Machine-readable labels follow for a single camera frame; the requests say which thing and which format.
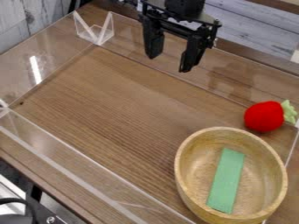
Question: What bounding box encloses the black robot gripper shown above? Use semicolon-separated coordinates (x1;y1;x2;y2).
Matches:
140;0;221;73

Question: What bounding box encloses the red plush strawberry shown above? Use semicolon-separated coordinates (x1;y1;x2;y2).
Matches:
244;100;297;132

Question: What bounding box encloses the wooden bowl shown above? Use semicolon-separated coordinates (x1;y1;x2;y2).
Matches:
173;127;286;224

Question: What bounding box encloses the green rectangular block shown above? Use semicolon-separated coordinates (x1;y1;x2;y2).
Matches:
205;148;245;214

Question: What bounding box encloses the clear acrylic corner bracket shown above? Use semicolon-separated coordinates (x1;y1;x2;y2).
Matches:
71;11;114;46

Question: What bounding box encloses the clear acrylic tray enclosure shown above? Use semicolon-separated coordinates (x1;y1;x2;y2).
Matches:
0;6;299;224

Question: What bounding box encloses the black metal table frame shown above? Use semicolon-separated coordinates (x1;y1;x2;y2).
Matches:
0;159;85;224

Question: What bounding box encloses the black cable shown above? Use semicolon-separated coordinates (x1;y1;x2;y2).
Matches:
0;197;29;208

